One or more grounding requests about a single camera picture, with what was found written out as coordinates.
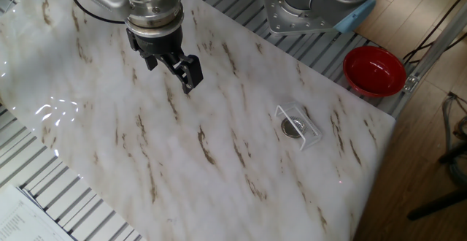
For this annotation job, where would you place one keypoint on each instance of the red bowl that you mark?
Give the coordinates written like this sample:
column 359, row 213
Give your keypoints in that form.
column 374, row 71

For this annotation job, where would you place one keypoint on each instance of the white marble pattern mat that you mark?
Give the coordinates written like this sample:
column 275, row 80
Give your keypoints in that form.
column 182, row 153

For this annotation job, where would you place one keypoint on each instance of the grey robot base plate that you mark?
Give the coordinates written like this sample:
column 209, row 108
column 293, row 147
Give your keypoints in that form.
column 288, row 18

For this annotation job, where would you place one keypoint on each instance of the clear acrylic cover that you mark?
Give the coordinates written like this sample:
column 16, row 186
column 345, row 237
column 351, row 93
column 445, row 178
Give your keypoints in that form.
column 308, row 133

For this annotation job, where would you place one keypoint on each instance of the stack of printed papers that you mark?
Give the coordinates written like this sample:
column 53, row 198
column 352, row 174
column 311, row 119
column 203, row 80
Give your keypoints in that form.
column 22, row 219

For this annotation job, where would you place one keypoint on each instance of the aluminium frame post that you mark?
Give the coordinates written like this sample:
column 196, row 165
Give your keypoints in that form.
column 438, row 40

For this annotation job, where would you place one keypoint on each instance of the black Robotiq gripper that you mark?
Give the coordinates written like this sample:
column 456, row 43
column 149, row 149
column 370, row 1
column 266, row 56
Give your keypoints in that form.
column 160, row 45

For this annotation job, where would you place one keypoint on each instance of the black stand leg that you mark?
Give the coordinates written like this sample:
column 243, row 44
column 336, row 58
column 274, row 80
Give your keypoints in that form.
column 438, row 204

